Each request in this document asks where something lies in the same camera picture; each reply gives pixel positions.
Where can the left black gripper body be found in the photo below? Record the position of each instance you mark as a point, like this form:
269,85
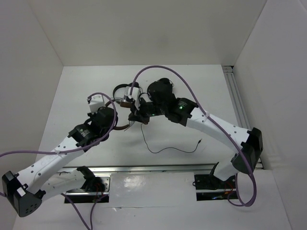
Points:
91,116

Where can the brown silver headphones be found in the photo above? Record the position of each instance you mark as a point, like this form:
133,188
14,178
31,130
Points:
123,104

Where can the aluminium rail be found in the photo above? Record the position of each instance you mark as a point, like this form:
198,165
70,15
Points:
239,107
152,168

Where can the black headphones right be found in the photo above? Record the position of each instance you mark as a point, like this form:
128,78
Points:
166,85

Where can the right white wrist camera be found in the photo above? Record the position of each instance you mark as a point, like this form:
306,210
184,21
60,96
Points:
131,95

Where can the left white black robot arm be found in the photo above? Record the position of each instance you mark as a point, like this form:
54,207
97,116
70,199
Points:
27,189

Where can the aluminium rail right side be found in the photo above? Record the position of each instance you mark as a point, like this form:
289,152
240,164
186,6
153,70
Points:
239,107

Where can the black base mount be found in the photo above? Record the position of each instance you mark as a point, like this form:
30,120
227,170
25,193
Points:
207,183
104,186

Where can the black headphones left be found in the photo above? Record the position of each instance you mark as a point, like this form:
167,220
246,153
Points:
118,91

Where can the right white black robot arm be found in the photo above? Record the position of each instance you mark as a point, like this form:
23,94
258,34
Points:
189,114

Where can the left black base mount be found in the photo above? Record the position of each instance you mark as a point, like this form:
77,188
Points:
104,186

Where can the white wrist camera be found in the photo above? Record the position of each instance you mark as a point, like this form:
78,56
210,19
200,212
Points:
131,95
95,102

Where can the black headphones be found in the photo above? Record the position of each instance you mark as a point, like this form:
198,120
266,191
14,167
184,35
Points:
166,85
118,91

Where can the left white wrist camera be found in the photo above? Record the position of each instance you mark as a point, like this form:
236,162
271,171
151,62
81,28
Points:
95,102

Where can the aluminium rail front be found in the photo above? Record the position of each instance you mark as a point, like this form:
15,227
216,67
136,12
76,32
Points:
152,168

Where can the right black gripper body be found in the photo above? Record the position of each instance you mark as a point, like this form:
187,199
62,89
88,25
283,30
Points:
149,108

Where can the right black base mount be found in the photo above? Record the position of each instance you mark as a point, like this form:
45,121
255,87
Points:
207,183

